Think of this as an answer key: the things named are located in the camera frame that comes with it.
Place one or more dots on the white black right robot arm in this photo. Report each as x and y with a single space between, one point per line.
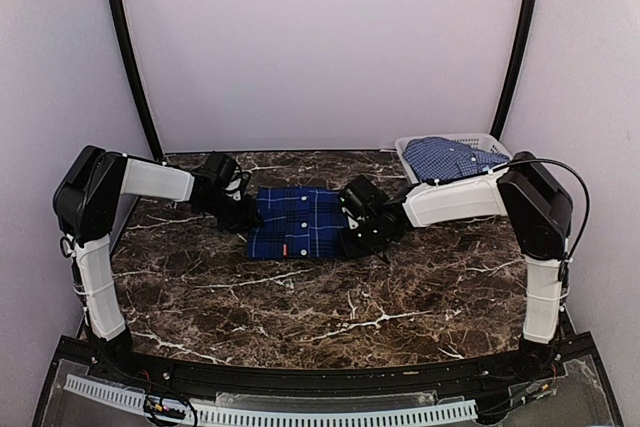
538 207

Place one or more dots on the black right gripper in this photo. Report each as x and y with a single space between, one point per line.
351 251

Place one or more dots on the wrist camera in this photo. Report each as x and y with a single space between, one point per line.
360 200
225 175

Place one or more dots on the black frame post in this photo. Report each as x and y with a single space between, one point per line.
134 78
516 58

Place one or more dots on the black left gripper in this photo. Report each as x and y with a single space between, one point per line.
247 218

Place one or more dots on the white plastic laundry basket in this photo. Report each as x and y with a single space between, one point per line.
482 141

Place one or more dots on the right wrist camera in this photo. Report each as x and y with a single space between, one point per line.
360 200

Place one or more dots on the white slotted cable duct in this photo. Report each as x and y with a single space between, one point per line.
256 410

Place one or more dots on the black frame post right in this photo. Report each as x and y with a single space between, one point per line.
516 58

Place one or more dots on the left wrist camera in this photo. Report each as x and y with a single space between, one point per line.
225 175

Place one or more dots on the blue plaid long sleeve shirt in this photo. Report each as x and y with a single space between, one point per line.
298 223

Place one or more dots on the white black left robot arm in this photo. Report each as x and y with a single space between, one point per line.
86 203

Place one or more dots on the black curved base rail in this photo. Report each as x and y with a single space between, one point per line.
482 376

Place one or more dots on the blue small-check shirt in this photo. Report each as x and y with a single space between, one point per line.
437 158

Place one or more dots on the black frame post left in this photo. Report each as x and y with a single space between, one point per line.
134 78

